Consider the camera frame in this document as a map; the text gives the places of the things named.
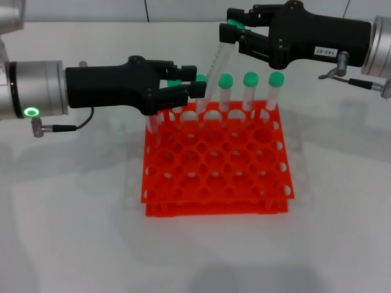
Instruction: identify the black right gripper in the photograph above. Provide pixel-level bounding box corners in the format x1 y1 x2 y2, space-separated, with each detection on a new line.
219 1 373 70

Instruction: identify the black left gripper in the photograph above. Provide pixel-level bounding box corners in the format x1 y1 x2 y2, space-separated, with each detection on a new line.
65 56 206 117

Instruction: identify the green capped clear test tube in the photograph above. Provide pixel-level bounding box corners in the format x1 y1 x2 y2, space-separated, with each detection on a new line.
197 18 247 106
263 71 285 121
146 113 162 146
217 73 234 123
167 79 185 123
241 71 260 123
195 73 210 126

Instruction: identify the orange plastic test tube rack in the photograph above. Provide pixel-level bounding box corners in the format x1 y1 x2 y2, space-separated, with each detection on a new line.
140 99 296 218

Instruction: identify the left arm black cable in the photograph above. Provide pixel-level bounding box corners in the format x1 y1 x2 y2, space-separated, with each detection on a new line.
32 107 96 139

